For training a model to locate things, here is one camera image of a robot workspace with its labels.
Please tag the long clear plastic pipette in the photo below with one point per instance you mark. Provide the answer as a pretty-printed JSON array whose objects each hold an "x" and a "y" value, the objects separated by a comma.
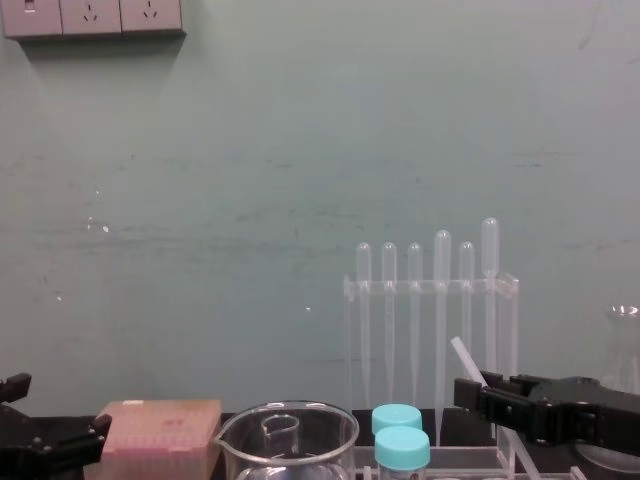
[
  {"x": 442, "y": 255},
  {"x": 490, "y": 245}
]

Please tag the clear glass dish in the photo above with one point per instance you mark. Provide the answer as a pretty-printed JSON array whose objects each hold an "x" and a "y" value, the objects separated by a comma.
[{"x": 610, "y": 457}]

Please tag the clear glass stirring rod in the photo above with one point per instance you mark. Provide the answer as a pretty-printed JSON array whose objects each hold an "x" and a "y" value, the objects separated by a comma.
[{"x": 465, "y": 357}]

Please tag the pink pipette tip box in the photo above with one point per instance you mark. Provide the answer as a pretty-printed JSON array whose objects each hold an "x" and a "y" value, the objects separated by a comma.
[{"x": 160, "y": 430}]

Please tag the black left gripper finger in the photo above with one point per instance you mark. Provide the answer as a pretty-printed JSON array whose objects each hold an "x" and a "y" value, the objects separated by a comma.
[
  {"x": 70, "y": 447},
  {"x": 15, "y": 389}
]

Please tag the large clear glass beaker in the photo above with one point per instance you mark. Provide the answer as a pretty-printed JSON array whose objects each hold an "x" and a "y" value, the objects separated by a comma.
[{"x": 320, "y": 450}]

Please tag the clear acrylic pipette rack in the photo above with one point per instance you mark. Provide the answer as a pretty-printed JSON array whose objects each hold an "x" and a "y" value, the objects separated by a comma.
[{"x": 507, "y": 290}]

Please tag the clear glass conical flask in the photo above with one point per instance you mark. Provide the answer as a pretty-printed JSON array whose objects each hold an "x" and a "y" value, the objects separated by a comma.
[{"x": 625, "y": 350}]

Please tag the small clear glass beaker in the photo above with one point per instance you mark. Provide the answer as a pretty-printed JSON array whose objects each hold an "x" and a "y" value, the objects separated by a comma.
[{"x": 280, "y": 430}]

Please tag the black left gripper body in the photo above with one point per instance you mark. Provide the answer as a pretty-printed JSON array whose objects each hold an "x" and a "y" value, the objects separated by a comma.
[{"x": 15, "y": 450}]

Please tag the short clear plastic pipette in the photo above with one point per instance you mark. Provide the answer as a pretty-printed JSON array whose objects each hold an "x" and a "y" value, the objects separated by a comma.
[
  {"x": 466, "y": 260},
  {"x": 389, "y": 260},
  {"x": 363, "y": 260},
  {"x": 414, "y": 260}
]

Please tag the grey wall socket panel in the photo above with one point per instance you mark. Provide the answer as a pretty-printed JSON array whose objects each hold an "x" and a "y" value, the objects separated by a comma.
[{"x": 90, "y": 17}]

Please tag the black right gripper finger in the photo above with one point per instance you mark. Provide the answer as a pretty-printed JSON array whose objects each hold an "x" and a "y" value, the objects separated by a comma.
[
  {"x": 522, "y": 386},
  {"x": 505, "y": 410}
]

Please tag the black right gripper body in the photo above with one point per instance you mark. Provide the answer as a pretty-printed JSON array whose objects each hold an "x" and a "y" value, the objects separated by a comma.
[{"x": 580, "y": 410}]

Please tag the teal capped clear vial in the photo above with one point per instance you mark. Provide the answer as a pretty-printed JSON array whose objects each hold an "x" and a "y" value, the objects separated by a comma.
[
  {"x": 397, "y": 417},
  {"x": 402, "y": 445}
]

